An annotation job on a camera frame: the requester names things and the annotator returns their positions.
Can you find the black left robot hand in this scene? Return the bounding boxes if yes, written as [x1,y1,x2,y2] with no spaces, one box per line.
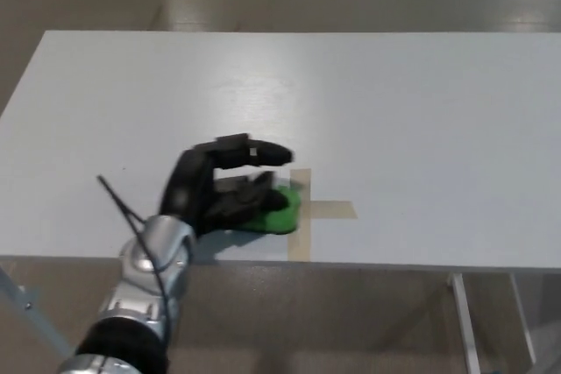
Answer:
[158,132,295,233]

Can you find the green whiteboard eraser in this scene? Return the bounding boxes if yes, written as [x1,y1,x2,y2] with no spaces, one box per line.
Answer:
[231,185,303,236]

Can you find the white table leg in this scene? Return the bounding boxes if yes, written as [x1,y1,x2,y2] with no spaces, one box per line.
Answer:
[451,272,481,374]
[509,274,537,365]

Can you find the grey metal frame bracket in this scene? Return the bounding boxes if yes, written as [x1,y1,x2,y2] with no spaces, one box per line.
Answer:
[0,265,74,361]

